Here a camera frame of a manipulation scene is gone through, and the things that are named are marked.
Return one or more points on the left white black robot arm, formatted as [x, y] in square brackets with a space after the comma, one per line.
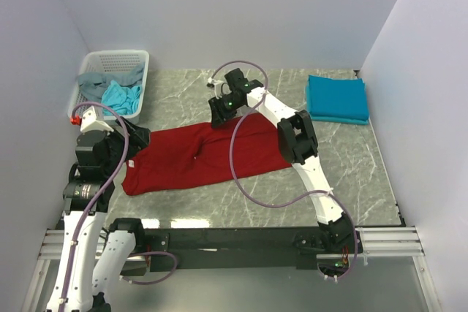
[84, 282]

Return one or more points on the white plastic laundry basket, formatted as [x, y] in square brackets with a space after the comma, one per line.
[110, 61]

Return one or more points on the light blue t shirt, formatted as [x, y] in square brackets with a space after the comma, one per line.
[121, 99]

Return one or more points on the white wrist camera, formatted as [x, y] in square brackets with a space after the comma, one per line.
[92, 119]
[220, 87]

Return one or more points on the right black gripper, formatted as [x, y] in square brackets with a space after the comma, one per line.
[218, 115]

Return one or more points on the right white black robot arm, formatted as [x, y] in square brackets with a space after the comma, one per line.
[298, 146]

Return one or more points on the folded teal t shirt stack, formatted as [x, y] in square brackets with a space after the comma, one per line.
[338, 101]

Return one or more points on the black base crossbar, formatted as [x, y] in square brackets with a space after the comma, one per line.
[217, 248]

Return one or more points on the red t shirt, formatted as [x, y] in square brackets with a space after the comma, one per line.
[196, 155]

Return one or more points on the aluminium rail frame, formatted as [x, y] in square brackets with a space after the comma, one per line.
[352, 162]

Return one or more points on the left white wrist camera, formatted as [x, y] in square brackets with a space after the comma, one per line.
[92, 119]

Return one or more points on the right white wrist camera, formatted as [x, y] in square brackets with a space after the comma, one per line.
[220, 87]

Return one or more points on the grey blue t shirt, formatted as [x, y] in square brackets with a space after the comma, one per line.
[92, 85]

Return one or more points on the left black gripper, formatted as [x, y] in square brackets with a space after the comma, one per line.
[137, 138]

